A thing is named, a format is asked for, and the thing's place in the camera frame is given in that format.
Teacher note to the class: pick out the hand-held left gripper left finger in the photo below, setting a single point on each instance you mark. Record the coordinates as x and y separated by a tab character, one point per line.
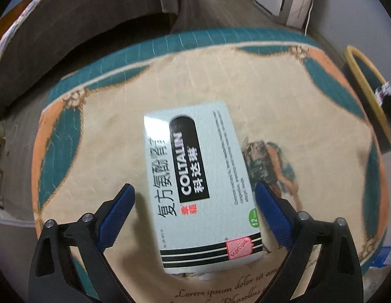
115	217

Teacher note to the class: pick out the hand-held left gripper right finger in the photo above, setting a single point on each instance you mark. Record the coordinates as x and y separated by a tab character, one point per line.
275	217

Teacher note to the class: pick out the pale medicine box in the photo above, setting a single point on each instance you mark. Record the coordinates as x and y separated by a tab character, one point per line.
198	164

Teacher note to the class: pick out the black plastic bag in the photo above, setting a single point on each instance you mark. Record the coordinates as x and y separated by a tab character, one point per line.
387	101

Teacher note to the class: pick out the yellow rimmed teal bin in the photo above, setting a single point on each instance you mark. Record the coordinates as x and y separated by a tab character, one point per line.
361	75

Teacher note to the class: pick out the teal and orange printed cushion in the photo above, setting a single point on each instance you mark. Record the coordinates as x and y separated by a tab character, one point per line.
104	139

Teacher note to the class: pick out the blue box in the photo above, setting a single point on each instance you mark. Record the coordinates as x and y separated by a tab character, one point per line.
380	255

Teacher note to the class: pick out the bed with grey bedspread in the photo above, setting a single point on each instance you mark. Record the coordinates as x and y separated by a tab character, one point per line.
72	38

